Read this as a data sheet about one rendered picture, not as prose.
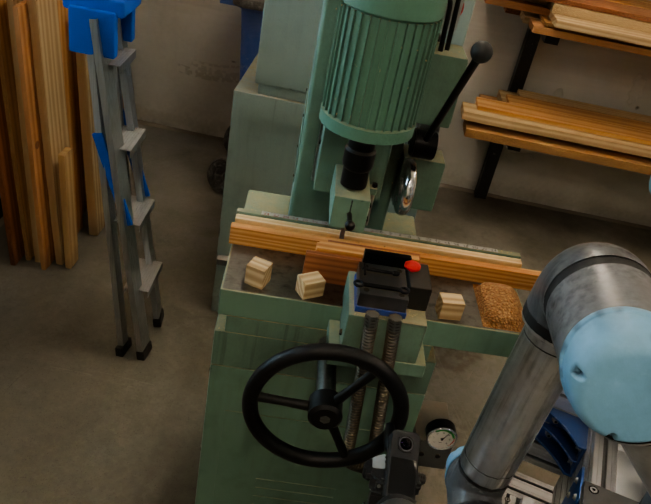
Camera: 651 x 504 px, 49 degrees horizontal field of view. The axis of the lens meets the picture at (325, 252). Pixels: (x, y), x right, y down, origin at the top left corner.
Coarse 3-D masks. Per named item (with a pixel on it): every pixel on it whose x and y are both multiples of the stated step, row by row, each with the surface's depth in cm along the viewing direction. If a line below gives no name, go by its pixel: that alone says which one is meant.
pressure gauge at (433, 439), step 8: (432, 424) 143; (440, 424) 142; (448, 424) 142; (432, 432) 142; (440, 432) 142; (448, 432) 142; (432, 440) 143; (440, 440) 143; (448, 440) 143; (456, 440) 143; (440, 448) 144; (448, 448) 144
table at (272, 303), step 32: (288, 256) 144; (224, 288) 132; (256, 288) 134; (288, 288) 135; (448, 288) 145; (288, 320) 135; (320, 320) 135; (448, 320) 136; (480, 320) 137; (480, 352) 138
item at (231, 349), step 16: (256, 192) 184; (256, 208) 178; (272, 208) 179; (288, 208) 180; (384, 224) 182; (400, 224) 183; (224, 320) 140; (224, 336) 138; (240, 336) 138; (256, 336) 138; (224, 352) 140; (240, 352) 140; (256, 352) 140; (272, 352) 140; (432, 352) 143; (256, 368) 142; (288, 368) 142; (304, 368) 142; (336, 368) 142; (352, 368) 142; (432, 368) 141; (368, 384) 144; (416, 384) 144
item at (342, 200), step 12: (336, 168) 143; (336, 180) 139; (336, 192) 135; (348, 192) 135; (360, 192) 136; (336, 204) 134; (348, 204) 134; (360, 204) 134; (336, 216) 136; (360, 216) 136; (360, 228) 137
